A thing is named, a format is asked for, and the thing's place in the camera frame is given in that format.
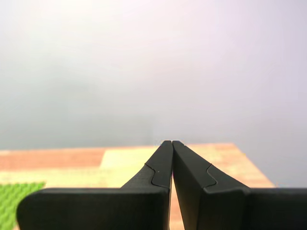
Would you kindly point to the green studded baseplate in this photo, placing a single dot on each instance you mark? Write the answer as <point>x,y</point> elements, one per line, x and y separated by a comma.
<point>9,198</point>

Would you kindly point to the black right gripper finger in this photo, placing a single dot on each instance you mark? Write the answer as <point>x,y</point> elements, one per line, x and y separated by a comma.
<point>239,208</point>
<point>96,208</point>

